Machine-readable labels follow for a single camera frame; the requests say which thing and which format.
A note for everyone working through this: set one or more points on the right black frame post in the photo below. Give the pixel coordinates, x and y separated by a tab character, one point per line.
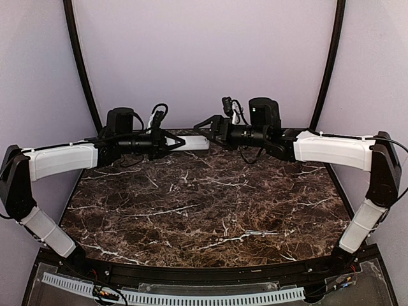
330	62

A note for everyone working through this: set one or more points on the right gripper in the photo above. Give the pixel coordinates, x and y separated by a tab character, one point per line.
223	130

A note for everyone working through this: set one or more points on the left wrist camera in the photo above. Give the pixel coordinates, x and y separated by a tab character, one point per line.
159	112

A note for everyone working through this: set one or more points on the left black frame post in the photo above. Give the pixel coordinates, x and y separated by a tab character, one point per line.
80	64

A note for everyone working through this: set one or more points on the white remote control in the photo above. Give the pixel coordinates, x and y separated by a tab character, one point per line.
194	142

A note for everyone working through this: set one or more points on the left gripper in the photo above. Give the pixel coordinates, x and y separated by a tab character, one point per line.
158	143

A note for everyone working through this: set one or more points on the clear handle screwdriver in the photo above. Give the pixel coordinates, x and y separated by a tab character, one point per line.
260	233

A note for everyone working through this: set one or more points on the black frame post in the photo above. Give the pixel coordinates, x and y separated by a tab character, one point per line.
330	62
80	64

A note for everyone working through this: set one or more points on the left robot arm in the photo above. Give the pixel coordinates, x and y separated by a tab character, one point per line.
22	168

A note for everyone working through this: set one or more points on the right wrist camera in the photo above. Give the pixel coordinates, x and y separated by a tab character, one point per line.
227	106

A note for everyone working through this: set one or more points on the black front rail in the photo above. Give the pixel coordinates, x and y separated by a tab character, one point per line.
310	272

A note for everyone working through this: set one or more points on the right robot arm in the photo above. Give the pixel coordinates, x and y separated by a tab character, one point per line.
374	154

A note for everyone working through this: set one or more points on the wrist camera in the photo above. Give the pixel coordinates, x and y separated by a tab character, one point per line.
227	106
159	112

